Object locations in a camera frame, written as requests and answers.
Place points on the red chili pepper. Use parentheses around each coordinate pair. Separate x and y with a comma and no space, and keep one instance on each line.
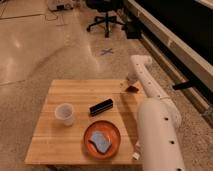
(132,89)

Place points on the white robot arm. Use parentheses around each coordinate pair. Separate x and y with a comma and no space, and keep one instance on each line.
(157,121)

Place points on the black rectangular case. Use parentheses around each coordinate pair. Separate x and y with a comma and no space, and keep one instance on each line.
(101,107)

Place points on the orange plate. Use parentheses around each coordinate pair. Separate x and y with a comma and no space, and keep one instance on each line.
(110,131)

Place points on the wooden table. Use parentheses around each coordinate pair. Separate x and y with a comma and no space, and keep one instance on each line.
(56,144)

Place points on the white plastic cup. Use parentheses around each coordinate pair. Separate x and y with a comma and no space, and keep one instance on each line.
(65,113)

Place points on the blue sponge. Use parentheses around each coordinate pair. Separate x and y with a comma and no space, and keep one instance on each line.
(101,143)

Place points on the black box on floor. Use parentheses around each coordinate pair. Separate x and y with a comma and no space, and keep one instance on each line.
(132,32)

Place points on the white tube bottle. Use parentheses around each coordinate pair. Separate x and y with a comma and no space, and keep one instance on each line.
(136,155)

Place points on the white device on floor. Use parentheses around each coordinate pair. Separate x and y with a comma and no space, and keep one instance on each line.
(56,5)

